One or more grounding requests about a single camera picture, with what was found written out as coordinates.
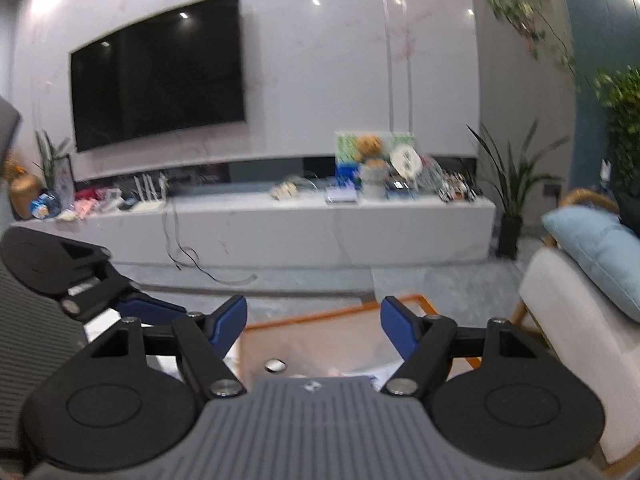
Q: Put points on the teddy bear in basket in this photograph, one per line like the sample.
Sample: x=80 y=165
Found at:
x=373 y=169

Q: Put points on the white wifi router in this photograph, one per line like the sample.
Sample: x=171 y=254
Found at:
x=152 y=193

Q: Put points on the white tv console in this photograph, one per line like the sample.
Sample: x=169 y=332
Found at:
x=251 y=230

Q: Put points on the white round paper fan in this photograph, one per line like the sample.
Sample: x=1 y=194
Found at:
x=406 y=161

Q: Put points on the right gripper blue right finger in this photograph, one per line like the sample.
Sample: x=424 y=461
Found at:
x=402 y=327

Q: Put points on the potted long leaf plant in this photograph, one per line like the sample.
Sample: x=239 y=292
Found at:
x=514 y=178

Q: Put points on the black wall television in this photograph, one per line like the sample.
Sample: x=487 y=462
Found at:
x=176 y=70

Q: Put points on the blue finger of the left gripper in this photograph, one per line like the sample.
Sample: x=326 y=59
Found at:
x=149 y=310

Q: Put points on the light blue cushion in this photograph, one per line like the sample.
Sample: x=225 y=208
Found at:
x=605 y=250

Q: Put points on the gold vase dried flowers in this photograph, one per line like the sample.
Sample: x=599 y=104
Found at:
x=23 y=187

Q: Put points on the orange storage box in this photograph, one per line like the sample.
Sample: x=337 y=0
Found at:
x=344 y=342

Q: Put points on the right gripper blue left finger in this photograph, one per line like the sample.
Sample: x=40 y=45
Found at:
x=224 y=326

